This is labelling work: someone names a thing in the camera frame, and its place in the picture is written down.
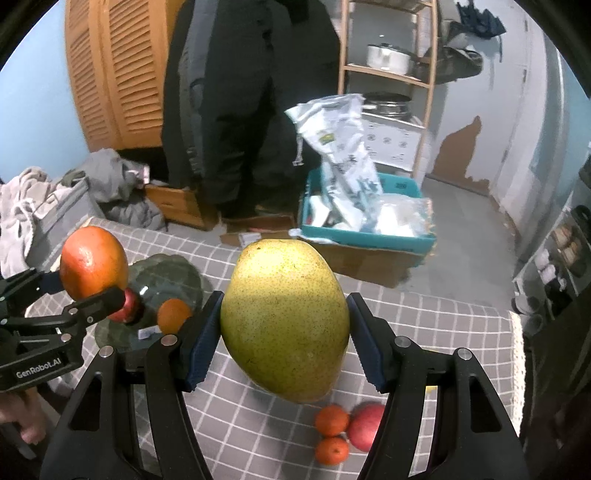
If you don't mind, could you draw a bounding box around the group of assorted shoes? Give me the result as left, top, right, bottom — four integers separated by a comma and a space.
522, 171, 591, 315

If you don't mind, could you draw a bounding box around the grey checked tablecloth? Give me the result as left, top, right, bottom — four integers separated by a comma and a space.
23, 217, 527, 480

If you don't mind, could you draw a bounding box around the grey jacket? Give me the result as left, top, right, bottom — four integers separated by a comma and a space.
178, 9, 208, 176

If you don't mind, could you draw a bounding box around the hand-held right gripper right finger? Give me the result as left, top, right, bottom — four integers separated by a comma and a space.
346, 292, 532, 480

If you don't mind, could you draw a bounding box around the pile of grey clothes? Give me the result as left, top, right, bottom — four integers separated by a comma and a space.
65, 148, 167, 232

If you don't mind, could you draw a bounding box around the white shoe rack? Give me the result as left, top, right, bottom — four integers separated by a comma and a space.
512, 157, 591, 324

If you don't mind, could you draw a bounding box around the green glass bowl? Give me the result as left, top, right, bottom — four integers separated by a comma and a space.
95, 253, 204, 354

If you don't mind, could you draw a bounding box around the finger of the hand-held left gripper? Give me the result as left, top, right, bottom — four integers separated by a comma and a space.
0, 270, 63, 303
55, 286, 128, 343

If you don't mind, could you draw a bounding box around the white rice bag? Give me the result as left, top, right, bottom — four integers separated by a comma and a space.
285, 93, 384, 232

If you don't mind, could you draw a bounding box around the red apple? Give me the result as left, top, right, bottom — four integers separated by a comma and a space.
108, 290, 144, 324
347, 403, 386, 452

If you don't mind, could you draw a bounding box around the black hooded coat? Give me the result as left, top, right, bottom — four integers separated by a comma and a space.
198, 0, 342, 217

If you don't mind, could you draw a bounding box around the white plastic basket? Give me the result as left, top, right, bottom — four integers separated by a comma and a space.
362, 117, 428, 171

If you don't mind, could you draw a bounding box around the wooden louvered wardrobe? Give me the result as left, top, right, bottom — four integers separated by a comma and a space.
65, 0, 185, 151

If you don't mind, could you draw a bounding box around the white cooking pot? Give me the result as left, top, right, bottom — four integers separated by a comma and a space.
367, 44, 419, 75

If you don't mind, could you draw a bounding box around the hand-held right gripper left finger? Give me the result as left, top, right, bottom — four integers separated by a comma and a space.
39, 291, 225, 480

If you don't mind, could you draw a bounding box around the grey tote bag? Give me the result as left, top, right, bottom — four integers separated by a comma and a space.
34, 178, 107, 259

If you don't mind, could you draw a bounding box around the clear plastic bag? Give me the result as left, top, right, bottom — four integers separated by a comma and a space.
374, 194, 432, 238

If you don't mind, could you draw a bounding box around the large cardboard box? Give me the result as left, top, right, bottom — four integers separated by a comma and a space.
288, 226, 428, 289

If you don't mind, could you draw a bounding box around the olive hanging bag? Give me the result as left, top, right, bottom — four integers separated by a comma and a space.
416, 34, 483, 84

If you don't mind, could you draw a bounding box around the pale fleece blanket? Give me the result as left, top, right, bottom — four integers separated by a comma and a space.
0, 167, 61, 280

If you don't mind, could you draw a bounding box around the wooden shelf unit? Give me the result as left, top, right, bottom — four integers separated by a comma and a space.
339, 0, 439, 181

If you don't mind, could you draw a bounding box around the orange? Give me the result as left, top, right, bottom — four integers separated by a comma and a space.
315, 405, 351, 437
157, 298, 194, 334
315, 436, 349, 465
60, 226, 129, 301

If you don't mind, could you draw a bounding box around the grey vertical pipe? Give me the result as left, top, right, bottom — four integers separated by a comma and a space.
512, 51, 578, 264

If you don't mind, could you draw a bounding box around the person's left hand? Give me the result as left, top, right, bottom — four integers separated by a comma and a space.
0, 388, 44, 446

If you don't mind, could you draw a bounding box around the white door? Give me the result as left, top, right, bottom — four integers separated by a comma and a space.
489, 18, 555, 199

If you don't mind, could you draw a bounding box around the wooden drawer box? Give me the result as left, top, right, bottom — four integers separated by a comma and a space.
145, 182, 218, 232

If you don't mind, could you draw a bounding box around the small cardboard box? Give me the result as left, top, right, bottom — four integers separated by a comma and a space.
219, 213, 301, 247

